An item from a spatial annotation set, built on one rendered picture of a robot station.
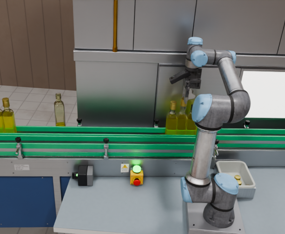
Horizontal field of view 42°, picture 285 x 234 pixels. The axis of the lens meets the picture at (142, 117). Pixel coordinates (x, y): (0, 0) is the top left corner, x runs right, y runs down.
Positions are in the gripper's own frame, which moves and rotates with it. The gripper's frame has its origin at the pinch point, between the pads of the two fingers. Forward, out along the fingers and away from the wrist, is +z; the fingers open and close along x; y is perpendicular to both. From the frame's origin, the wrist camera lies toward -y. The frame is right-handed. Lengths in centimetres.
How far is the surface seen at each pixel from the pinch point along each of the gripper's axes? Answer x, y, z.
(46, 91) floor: 238, -119, 117
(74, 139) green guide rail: -6, -61, 23
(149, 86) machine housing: 15.3, -18.2, -0.4
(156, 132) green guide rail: 3.4, -13.3, 24.0
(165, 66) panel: 12.3, -9.9, -14.5
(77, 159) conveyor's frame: -15, -58, 30
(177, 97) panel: 12.1, -1.4, 4.7
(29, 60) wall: 247, -137, 81
